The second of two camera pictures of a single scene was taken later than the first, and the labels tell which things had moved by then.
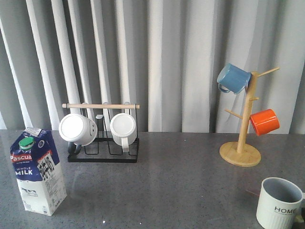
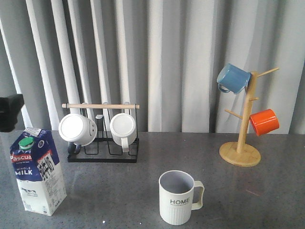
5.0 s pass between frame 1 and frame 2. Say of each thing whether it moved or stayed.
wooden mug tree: stayed
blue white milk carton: stayed
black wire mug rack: stayed
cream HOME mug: moved
